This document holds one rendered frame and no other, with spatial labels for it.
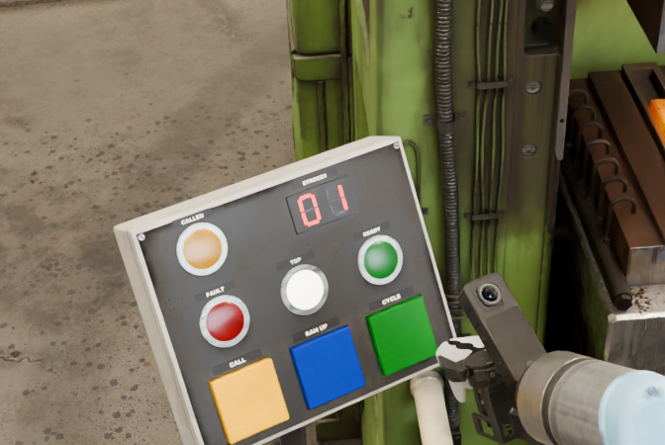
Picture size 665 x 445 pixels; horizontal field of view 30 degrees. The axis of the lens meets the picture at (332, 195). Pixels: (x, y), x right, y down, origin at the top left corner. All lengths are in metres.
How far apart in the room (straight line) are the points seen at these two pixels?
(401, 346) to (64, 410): 1.50
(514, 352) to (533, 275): 0.63
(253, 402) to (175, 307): 0.14
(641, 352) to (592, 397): 0.61
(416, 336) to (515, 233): 0.37
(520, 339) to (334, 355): 0.28
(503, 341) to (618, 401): 0.19
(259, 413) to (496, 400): 0.29
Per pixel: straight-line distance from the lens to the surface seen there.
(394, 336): 1.46
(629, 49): 2.07
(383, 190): 1.44
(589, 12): 2.01
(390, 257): 1.45
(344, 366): 1.44
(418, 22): 1.57
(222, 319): 1.38
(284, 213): 1.39
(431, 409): 1.89
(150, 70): 3.98
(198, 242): 1.36
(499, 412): 1.26
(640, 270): 1.69
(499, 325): 1.23
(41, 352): 3.02
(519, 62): 1.63
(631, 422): 1.06
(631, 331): 1.68
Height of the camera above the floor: 2.02
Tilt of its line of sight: 37 degrees down
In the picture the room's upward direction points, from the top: 3 degrees counter-clockwise
